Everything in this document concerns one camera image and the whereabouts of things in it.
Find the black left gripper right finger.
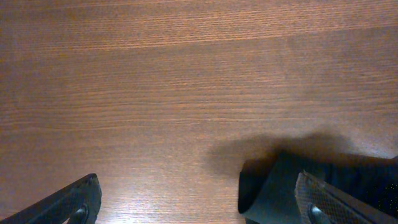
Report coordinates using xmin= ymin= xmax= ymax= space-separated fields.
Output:
xmin=295 ymin=171 xmax=397 ymax=224

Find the black polo shirt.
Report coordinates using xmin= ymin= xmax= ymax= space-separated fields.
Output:
xmin=238 ymin=152 xmax=397 ymax=223

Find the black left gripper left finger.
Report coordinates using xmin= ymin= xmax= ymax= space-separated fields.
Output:
xmin=1 ymin=174 xmax=102 ymax=224

